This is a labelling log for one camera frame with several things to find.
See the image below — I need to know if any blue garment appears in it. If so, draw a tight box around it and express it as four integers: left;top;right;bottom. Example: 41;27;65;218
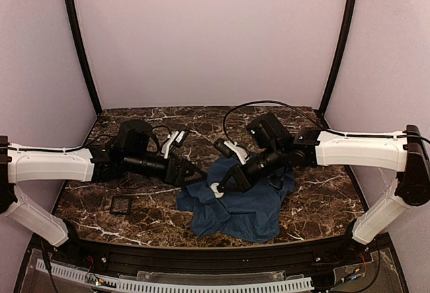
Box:
176;157;295;243

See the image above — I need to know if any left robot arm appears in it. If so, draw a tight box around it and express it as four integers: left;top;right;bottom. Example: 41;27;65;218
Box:
1;120;207;247

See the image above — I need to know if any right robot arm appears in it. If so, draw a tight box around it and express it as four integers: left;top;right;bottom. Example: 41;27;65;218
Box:
210;112;429;246

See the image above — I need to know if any black square box lower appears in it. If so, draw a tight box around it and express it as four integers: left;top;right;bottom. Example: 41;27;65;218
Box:
110;196;132;215

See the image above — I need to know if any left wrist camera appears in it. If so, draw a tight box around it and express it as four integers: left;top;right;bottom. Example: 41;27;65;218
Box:
161;130;189;159

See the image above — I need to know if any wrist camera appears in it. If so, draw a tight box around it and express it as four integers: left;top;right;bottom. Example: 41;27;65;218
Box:
214;138;249;165
161;130;189;159

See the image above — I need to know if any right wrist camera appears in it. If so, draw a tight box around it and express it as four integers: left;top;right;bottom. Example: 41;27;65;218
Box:
214;138;249;165

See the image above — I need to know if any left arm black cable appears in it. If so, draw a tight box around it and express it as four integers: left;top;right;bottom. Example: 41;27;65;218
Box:
0;124;172;190

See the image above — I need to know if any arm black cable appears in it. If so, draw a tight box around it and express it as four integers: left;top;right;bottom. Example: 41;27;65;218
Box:
0;124;172;190
223;99;424;146

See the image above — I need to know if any black front rail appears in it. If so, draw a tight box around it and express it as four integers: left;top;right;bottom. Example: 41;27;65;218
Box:
52;236;370;275

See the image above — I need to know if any white slotted cable duct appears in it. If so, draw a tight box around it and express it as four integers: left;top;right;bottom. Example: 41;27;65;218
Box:
51;263;314;292

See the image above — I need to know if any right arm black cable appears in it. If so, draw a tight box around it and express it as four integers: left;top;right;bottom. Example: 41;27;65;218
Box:
223;99;424;146

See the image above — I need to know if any left black frame post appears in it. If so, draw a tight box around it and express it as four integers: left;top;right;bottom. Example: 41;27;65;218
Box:
64;0;102;116

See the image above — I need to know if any black frame post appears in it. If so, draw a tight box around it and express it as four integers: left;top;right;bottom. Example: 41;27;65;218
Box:
64;0;102;116
318;0;356;116

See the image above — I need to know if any right black frame post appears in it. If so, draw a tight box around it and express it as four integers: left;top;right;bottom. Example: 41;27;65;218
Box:
318;0;356;116

